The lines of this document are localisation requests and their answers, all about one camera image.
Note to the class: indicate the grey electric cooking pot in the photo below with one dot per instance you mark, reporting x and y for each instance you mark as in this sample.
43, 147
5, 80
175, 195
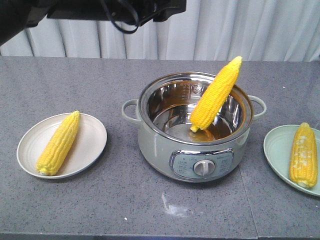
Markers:
165, 139

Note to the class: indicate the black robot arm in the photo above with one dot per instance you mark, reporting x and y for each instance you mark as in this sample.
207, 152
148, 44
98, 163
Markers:
125, 15

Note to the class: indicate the white curtain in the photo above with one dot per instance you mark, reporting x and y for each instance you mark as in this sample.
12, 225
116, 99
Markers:
208, 30

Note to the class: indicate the beige round plate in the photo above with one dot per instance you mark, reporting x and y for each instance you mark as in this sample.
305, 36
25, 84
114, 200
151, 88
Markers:
88, 145

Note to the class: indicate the yellow corn cob with blemish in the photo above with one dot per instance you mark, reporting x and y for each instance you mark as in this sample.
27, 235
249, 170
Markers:
303, 166

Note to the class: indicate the light green round plate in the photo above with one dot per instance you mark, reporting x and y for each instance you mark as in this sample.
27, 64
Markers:
277, 146

